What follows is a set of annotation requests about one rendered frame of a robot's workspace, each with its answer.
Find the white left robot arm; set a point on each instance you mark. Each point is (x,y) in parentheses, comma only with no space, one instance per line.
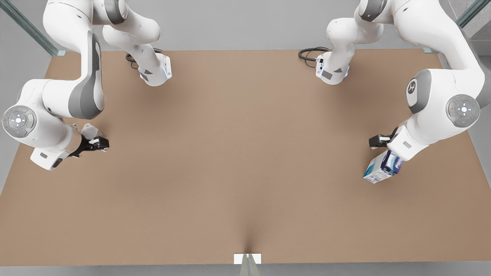
(433,34)

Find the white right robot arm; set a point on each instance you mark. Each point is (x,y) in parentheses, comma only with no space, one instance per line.
(65,23)

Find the blue and white carton box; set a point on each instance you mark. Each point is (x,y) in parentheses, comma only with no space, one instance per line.
(381,167)

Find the silver frame post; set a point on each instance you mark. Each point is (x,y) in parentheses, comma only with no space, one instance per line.
(247,262)
(28,27)
(470,11)

